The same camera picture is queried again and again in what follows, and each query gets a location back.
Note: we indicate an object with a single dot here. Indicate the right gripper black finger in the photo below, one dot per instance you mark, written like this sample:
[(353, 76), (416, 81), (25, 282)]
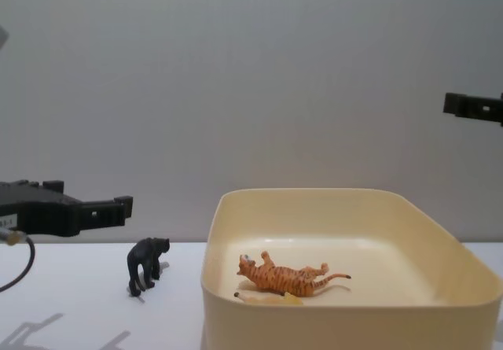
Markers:
[(471, 108)]

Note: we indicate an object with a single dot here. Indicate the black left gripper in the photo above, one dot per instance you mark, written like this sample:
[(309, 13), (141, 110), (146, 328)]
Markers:
[(39, 210)]

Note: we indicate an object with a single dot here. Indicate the black panther toy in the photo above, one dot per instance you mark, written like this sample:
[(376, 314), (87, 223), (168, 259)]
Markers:
[(143, 257)]

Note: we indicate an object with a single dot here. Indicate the orange striped tiger toy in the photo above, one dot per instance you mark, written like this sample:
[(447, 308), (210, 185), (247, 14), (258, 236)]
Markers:
[(281, 279)]

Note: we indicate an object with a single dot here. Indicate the cream plastic tub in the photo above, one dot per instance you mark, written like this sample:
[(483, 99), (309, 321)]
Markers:
[(353, 326)]

